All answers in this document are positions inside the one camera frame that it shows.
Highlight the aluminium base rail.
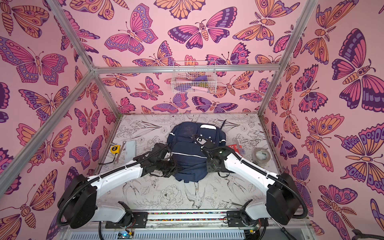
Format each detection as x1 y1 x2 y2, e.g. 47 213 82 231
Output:
58 210 315 240

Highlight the white wire basket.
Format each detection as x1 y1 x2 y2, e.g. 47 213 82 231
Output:
170 61 218 94

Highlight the red paper pack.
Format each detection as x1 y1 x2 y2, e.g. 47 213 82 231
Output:
228 145 244 155

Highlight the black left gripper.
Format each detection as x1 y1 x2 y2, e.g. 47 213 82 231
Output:
154 156 185 178

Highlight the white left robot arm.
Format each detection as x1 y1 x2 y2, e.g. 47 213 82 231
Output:
56 143 182 229

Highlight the silver wrench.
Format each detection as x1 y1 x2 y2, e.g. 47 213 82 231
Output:
115 141 126 163

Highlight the clear packing tape roll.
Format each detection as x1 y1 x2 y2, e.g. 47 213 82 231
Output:
252 148 271 167

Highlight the yellow tape measure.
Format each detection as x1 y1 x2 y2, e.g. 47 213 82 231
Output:
110 145 121 155

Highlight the clear plastic stationery case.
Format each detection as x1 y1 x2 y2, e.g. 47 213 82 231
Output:
235 138 244 150

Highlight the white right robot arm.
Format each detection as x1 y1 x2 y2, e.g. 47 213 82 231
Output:
193 135 309 225

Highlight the black handled screwdriver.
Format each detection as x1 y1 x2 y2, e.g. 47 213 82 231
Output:
272 219 297 240

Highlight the green circuit board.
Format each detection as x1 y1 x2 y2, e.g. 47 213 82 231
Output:
118 231 134 240

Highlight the navy blue student backpack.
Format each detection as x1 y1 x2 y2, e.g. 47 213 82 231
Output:
167 122 227 183

